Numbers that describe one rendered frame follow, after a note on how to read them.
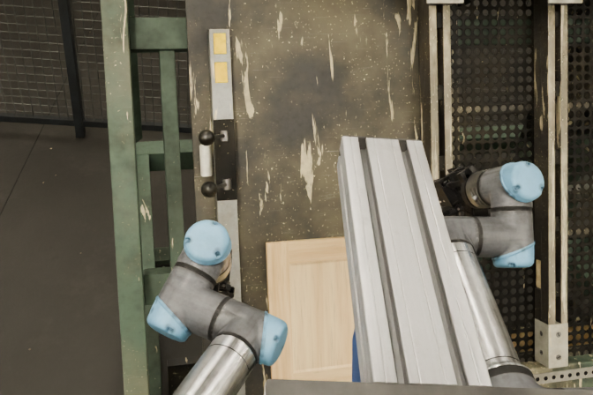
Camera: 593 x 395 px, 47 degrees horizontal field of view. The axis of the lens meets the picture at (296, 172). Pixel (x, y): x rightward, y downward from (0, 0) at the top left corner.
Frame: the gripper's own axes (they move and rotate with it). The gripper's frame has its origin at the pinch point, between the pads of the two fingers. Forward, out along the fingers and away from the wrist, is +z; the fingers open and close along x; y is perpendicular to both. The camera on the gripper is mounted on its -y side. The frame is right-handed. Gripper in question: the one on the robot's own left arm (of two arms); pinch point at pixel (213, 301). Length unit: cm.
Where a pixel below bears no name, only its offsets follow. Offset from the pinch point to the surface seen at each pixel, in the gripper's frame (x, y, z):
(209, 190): 3.4, 26.4, 4.3
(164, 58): 18, 62, 6
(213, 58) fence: 6, 60, 0
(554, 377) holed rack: -95, -4, 51
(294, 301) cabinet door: -19.3, 9.2, 34.1
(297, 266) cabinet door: -19.5, 17.3, 29.9
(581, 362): -104, 1, 51
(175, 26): 16, 69, 2
